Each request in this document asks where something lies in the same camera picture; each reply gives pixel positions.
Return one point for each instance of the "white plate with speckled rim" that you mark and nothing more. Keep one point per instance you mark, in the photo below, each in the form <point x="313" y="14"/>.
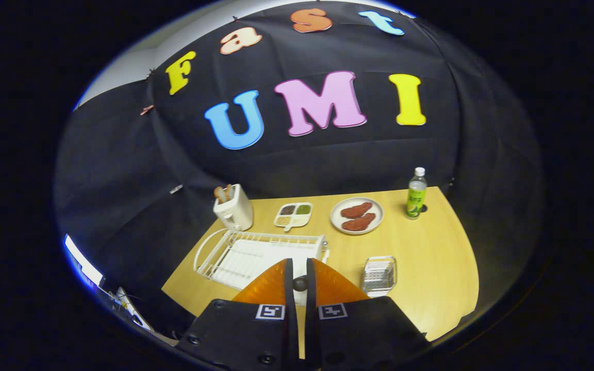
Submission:
<point x="335" y="220"/>

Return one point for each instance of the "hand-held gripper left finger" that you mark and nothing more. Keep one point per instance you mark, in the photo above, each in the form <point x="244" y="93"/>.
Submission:
<point x="290" y="293"/>

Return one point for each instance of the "bright lit panel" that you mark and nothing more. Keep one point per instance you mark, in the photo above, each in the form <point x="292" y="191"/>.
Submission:
<point x="83" y="265"/>

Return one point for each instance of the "green label drink bottle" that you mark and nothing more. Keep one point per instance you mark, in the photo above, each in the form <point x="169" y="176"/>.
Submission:
<point x="415" y="201"/>

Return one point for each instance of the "white toaster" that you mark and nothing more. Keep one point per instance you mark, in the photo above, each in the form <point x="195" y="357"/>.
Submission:
<point x="235" y="211"/>

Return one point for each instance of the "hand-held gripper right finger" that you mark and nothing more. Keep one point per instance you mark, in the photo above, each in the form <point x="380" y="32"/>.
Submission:
<point x="311" y="293"/>

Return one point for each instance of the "white cloth clip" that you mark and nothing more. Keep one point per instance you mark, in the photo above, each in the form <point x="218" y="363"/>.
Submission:
<point x="176" y="189"/>

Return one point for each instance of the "pink cloth clip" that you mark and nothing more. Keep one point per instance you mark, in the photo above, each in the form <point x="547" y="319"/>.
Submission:
<point x="147" y="110"/>

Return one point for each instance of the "black backdrop cloth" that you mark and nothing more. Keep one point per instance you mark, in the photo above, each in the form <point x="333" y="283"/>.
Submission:
<point x="328" y="159"/>

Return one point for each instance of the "brown toast slice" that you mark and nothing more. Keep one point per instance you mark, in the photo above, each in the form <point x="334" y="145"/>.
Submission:
<point x="220" y="194"/>
<point x="229" y="191"/>

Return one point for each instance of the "red-brown meat piece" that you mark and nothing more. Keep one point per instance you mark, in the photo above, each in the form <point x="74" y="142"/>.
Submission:
<point x="356" y="210"/>
<point x="359" y="222"/>

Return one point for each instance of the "white divided grain tray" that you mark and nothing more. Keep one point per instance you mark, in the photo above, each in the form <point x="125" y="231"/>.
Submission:
<point x="302" y="220"/>

